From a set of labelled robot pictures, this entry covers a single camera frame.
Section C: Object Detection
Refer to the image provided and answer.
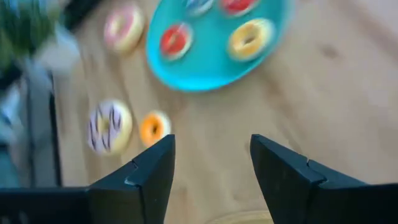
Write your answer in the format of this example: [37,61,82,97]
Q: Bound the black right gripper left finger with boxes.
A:
[88,134,176,224]

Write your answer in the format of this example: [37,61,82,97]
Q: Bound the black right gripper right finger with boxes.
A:
[250,134,366,224]

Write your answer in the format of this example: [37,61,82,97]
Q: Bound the purple iced donut dark stripes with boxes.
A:
[86,99,133,156]

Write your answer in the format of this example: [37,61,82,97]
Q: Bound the red iced donut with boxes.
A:
[159,22,194,60]
[220,0,261,16]

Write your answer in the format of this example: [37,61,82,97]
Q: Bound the yellow iced donut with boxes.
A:
[226,17,276,62]

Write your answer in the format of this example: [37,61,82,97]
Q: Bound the pink iced donut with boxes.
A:
[104,2,146,54]

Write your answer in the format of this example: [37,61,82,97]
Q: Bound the blue striped iced donut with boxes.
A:
[185,0,215,16]

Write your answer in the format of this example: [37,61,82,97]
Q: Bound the small orange iced donut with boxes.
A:
[139,110,172,147]

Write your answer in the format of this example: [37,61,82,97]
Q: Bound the bright teal plate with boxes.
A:
[145,0,295,93]

